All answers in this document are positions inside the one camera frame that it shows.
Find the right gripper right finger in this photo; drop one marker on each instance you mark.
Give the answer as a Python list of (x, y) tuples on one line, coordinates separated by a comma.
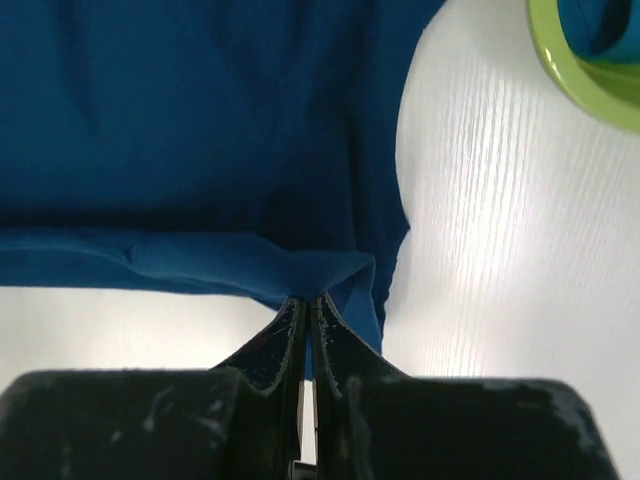
[(375, 422)]

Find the dark blue printed t-shirt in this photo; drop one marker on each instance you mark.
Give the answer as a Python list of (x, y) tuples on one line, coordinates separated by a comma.
[(207, 147)]

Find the bright blue t-shirt in basket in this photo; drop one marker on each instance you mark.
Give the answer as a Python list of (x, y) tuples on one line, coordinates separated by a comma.
[(606, 30)]

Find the lime green plastic basket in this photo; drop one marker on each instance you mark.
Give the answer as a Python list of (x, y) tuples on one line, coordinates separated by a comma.
[(607, 91)]

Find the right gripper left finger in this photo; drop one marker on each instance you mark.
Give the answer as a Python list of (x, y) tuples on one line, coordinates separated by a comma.
[(238, 420)]

